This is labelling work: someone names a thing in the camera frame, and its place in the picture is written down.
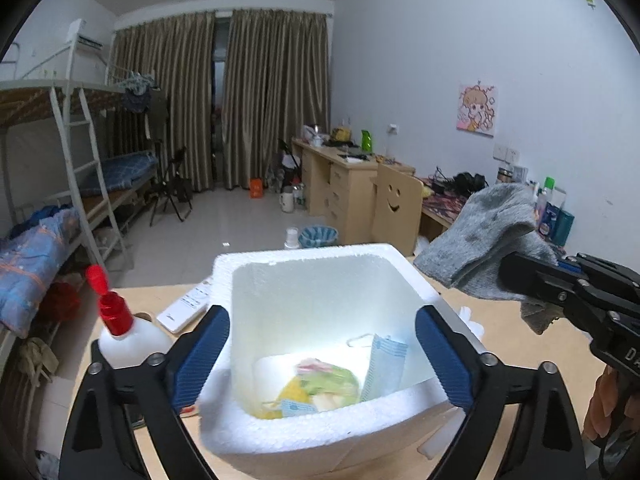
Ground lotion bottle red pump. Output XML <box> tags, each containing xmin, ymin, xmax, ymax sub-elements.
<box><xmin>83</xmin><ymin>263</ymin><xmax>174</xmax><ymax>369</ymax></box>

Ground light wooden desk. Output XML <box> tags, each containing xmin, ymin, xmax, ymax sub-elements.
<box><xmin>290</xmin><ymin>136</ymin><xmax>418</xmax><ymax>246</ymax></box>

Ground wooden smiley-face chair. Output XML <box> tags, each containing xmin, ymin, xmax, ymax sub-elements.
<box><xmin>371</xmin><ymin>165</ymin><xmax>423</xmax><ymax>257</ymax></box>

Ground brown striped curtains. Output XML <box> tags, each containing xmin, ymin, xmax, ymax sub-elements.
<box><xmin>111</xmin><ymin>9</ymin><xmax>330</xmax><ymax>192</ymax></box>

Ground blue patterned quilt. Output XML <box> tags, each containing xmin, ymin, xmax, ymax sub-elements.
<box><xmin>0</xmin><ymin>208</ymin><xmax>80</xmax><ymax>339</ymax></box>

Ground white metal bunk bed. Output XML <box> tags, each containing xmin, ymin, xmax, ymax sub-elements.
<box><xmin>1</xmin><ymin>35</ymin><xmax>157</xmax><ymax>266</ymax></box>

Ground black folding chair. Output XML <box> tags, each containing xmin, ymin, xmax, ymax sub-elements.
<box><xmin>150</xmin><ymin>146</ymin><xmax>193</xmax><ymax>226</ymax></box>

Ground white tissue packets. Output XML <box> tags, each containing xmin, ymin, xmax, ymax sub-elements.
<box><xmin>458</xmin><ymin>306</ymin><xmax>485</xmax><ymax>340</ymax></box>

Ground blue-lined waste bin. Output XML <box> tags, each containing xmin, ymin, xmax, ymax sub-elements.
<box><xmin>298</xmin><ymin>226</ymin><xmax>338</xmax><ymax>248</ymax></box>

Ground grey sock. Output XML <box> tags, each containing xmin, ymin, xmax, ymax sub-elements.
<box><xmin>412</xmin><ymin>182</ymin><xmax>561</xmax><ymax>337</ymax></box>

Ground white air conditioner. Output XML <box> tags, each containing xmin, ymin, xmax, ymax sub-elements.
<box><xmin>66</xmin><ymin>18</ymin><xmax>103</xmax><ymax>52</ymax></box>

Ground yellow foam fruit net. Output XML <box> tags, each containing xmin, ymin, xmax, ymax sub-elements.
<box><xmin>257</xmin><ymin>377</ymin><xmax>318</xmax><ymax>419</ymax></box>

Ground blue surgical face mask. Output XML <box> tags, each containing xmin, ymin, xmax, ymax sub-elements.
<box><xmin>360</xmin><ymin>335</ymin><xmax>408</xmax><ymax>402</ymax></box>

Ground white power strip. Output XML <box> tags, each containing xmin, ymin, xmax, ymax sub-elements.
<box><xmin>156</xmin><ymin>276</ymin><xmax>213</xmax><ymax>335</ymax></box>

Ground person's right hand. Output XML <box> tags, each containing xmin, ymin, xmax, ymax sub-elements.
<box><xmin>582</xmin><ymin>365</ymin><xmax>620</xmax><ymax>442</ymax></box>

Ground anime girl wall poster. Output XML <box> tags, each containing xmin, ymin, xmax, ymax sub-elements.
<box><xmin>456</xmin><ymin>81</ymin><xmax>498</xmax><ymax>138</ymax></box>

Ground white styrofoam box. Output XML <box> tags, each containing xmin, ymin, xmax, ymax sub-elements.
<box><xmin>198</xmin><ymin>244</ymin><xmax>469</xmax><ymax>479</ymax></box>

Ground green plastic bag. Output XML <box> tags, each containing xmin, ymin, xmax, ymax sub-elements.
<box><xmin>296</xmin><ymin>360</ymin><xmax>360</xmax><ymax>412</ymax></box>

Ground black headphones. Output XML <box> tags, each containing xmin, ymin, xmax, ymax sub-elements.
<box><xmin>451</xmin><ymin>172</ymin><xmax>488</xmax><ymax>198</ymax></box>

